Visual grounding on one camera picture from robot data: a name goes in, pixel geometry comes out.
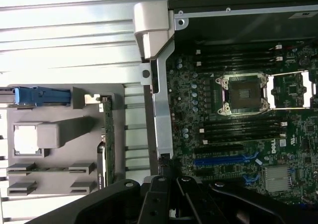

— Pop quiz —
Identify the hard disk with blue carrier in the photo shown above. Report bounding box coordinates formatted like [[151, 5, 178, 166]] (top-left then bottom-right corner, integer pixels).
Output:
[[0, 85, 72, 108]]

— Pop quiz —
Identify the silver CPU chip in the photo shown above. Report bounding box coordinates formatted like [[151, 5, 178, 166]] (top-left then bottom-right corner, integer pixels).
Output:
[[13, 124, 41, 155]]

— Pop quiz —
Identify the grey plastic parts rack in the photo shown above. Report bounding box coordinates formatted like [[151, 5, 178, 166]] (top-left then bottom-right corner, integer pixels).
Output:
[[6, 83, 125, 198]]

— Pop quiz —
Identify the silver finned chipset heatsink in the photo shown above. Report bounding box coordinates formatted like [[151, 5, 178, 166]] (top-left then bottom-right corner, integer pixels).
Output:
[[264, 165, 292, 193]]

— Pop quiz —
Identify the green RAM stick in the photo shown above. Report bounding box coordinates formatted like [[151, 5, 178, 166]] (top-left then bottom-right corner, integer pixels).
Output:
[[7, 167, 95, 173]]

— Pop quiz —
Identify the green Dell motherboard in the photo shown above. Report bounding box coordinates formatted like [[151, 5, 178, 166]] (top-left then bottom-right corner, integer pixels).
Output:
[[165, 41, 318, 207]]

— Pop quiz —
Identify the long black expansion slot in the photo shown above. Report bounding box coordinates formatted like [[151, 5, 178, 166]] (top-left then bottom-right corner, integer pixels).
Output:
[[193, 144, 244, 155]]

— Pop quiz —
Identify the CPU socket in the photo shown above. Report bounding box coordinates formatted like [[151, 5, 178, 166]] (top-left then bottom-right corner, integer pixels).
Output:
[[215, 72, 271, 116]]

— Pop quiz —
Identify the open black PC case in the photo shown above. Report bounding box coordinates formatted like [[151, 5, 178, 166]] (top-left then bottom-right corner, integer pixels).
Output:
[[133, 0, 318, 210]]

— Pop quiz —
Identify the metal socket cover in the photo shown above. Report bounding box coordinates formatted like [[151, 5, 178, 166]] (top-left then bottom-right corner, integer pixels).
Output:
[[267, 71, 318, 110]]

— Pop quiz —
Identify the blue expansion slot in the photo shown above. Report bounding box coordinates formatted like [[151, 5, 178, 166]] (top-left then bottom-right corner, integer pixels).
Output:
[[193, 155, 259, 167]]

